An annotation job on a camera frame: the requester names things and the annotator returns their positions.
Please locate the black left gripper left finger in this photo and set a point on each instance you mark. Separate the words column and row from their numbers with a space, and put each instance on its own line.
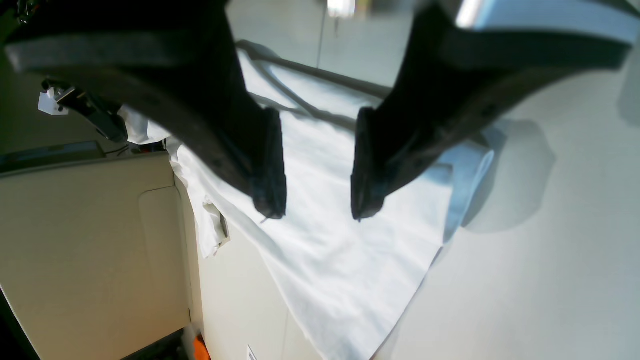
column 173, row 61

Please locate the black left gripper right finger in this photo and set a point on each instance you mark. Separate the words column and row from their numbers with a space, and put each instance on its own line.
column 467, row 62

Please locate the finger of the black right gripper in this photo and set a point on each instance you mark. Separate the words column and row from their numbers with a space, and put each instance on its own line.
column 101, row 114

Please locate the white t-shirt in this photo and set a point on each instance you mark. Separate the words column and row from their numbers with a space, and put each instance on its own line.
column 346, row 283

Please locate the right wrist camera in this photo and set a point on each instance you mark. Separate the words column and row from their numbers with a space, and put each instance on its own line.
column 48, row 105

